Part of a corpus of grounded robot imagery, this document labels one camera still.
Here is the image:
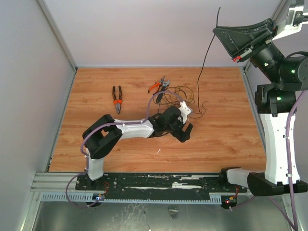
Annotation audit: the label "black wire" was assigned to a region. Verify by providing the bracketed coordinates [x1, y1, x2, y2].
[150, 7, 222, 139]

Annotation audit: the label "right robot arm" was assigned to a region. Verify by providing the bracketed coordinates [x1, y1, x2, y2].
[213, 19, 308, 196]

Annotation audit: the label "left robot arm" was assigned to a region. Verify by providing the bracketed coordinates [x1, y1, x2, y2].
[80, 102, 193, 190]

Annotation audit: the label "black adjustable wrench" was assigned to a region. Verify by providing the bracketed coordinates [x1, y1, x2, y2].
[155, 80, 170, 103]

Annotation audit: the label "orange needle nose pliers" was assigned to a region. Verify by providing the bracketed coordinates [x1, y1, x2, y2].
[148, 76, 167, 95]

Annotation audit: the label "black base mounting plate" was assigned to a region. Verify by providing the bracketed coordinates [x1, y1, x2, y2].
[75, 173, 247, 201]

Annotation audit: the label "orange black combination pliers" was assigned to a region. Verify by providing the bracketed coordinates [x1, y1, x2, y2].
[112, 86, 123, 114]

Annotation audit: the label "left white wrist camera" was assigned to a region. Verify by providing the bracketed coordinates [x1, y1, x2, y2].
[179, 101, 193, 124]

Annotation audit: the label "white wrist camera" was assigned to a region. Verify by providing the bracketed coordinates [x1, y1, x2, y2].
[272, 0, 308, 40]
[179, 101, 193, 124]

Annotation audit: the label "right aluminium frame post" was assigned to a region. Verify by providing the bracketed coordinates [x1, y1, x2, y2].
[242, 0, 292, 73]

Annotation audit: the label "aluminium frame post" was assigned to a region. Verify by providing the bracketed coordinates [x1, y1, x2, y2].
[36, 0, 78, 73]
[242, 0, 292, 73]

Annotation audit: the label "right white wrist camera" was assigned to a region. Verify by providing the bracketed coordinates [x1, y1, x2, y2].
[272, 0, 308, 40]

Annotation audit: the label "grey slotted cable duct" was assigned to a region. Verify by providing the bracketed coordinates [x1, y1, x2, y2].
[40, 192, 222, 205]

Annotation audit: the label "left aluminium frame post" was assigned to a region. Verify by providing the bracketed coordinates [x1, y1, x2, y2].
[36, 0, 78, 73]

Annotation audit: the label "aluminium front rail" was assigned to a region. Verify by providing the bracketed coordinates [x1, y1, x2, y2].
[30, 172, 295, 196]

